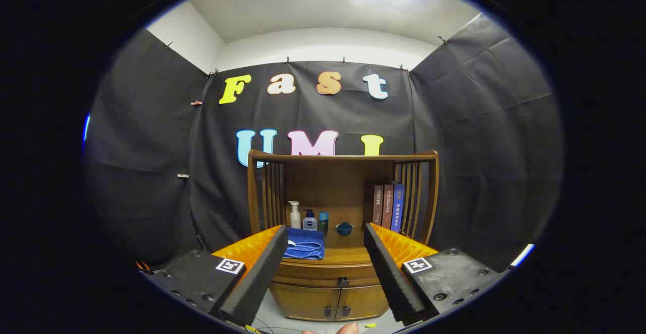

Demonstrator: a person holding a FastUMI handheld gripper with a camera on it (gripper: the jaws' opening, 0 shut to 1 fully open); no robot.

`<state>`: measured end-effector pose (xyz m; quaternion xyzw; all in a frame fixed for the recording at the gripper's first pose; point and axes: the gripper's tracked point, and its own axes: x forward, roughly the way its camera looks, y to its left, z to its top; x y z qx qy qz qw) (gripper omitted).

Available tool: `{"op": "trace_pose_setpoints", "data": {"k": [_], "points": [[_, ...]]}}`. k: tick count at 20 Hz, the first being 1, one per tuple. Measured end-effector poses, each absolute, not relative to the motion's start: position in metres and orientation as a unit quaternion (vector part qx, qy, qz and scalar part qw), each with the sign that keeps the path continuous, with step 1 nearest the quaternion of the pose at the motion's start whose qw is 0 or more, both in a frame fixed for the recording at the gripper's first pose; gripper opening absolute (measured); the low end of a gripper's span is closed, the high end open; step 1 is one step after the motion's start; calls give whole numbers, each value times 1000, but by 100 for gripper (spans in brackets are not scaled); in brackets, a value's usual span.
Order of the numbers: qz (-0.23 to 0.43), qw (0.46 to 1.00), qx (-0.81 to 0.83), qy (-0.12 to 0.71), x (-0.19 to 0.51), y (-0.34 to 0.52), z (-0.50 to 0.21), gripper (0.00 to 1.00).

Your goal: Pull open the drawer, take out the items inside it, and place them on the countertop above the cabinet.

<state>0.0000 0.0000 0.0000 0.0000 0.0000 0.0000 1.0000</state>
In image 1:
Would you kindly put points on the blue lidded teacup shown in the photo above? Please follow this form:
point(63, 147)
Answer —
point(344, 229)

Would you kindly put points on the blue book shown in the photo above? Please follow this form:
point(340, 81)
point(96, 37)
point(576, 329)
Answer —
point(397, 205)

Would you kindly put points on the white pump bottle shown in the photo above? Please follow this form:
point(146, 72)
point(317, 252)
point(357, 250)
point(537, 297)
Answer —
point(295, 219)

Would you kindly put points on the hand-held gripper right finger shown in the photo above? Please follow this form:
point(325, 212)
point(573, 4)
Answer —
point(391, 278)

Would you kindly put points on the reddish brown book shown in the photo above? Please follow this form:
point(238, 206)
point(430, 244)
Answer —
point(387, 205)

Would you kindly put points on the wooden countertop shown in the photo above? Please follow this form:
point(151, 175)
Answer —
point(343, 256)

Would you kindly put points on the blue folded towel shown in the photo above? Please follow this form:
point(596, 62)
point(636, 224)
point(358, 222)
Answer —
point(308, 243)

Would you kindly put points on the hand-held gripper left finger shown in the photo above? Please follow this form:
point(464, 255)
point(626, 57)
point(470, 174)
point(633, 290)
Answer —
point(262, 278)

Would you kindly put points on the wooden cabinet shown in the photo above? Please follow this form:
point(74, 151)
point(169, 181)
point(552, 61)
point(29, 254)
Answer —
point(323, 182)

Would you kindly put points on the dark brown book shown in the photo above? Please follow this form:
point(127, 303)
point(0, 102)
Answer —
point(377, 205)

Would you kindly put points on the teal slim bottle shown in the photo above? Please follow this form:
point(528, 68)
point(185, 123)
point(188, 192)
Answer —
point(323, 220)

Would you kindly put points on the white bottle with blue cap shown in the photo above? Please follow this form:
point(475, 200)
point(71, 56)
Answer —
point(309, 223)

